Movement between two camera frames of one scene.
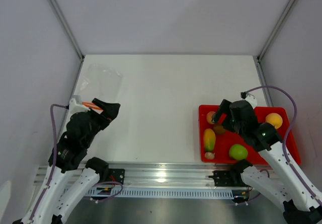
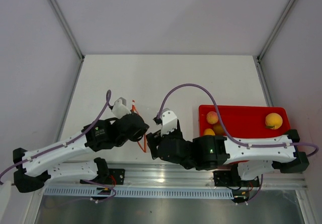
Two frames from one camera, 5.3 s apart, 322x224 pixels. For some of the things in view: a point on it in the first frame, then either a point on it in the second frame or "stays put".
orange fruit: (275, 119) stays put
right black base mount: (228, 178) stays put
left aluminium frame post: (58, 11) stays put
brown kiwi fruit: (219, 129) stays put
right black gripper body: (235, 126) → (154, 139)
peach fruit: (209, 117) stays put
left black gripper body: (98, 123) → (121, 141)
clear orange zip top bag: (100, 81) → (142, 142)
